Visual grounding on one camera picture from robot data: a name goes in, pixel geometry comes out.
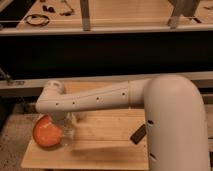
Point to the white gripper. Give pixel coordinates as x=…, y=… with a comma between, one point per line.
x=61, y=119

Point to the clear plastic bottle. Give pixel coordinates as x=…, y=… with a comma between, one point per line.
x=68, y=129

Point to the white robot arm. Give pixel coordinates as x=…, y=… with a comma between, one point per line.
x=176, y=123

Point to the orange ceramic bowl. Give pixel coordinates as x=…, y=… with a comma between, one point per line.
x=45, y=133

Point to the metal clamp at left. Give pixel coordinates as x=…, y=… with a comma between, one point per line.
x=9, y=80

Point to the black rectangular block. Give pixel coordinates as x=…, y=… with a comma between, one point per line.
x=139, y=134

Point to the small dark object on bench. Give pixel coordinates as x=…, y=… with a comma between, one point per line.
x=48, y=8

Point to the grey metal post left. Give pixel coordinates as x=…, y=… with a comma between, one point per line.
x=84, y=5

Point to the grey metal post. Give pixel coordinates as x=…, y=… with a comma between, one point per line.
x=187, y=8
x=84, y=5

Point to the grey metal post right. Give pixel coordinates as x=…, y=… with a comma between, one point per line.
x=187, y=8

